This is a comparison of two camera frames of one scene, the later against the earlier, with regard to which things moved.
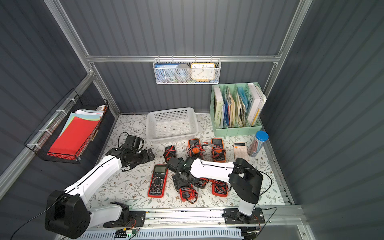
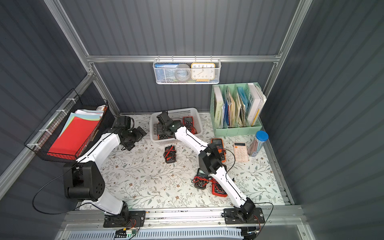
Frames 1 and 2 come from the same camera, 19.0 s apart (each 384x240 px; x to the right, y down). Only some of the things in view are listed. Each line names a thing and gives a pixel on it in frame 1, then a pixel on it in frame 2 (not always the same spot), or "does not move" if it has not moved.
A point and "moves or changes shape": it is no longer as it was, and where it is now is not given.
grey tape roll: x=182 y=72 does not move
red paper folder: x=74 y=138 does not move
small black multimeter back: x=170 y=152 does not move
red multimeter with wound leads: x=189 y=194 -> x=188 y=122
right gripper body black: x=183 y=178 -> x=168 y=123
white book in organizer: x=258 y=98 does not move
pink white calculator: x=240 y=150 does not move
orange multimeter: x=219 y=152 does not move
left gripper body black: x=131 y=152 -> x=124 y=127
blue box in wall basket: x=165 y=72 does not move
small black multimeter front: x=201 y=183 does not move
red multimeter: x=157 y=180 -> x=185 y=121
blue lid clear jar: x=261 y=136 does not move
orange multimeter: x=195 y=148 moves or changes shape
